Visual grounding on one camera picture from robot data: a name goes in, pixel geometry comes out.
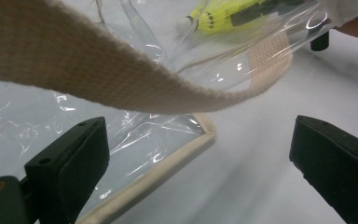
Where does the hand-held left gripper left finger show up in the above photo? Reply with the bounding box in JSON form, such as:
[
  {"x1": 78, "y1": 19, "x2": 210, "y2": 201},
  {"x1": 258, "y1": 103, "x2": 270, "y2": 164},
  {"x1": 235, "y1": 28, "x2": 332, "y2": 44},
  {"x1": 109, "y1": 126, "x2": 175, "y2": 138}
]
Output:
[{"x1": 24, "y1": 117, "x2": 110, "y2": 224}]

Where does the clear tote bag beige trim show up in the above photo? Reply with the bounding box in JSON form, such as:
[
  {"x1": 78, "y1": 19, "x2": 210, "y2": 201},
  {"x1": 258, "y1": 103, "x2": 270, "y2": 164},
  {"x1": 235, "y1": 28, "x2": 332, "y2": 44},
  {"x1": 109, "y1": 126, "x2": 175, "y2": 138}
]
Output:
[{"x1": 0, "y1": 0, "x2": 358, "y2": 224}]

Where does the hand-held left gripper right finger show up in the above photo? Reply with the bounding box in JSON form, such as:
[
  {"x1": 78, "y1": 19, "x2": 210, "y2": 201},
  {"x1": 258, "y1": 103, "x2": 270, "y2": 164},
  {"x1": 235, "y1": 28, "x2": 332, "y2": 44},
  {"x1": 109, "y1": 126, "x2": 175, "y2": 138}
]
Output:
[{"x1": 289, "y1": 115, "x2": 358, "y2": 224}]

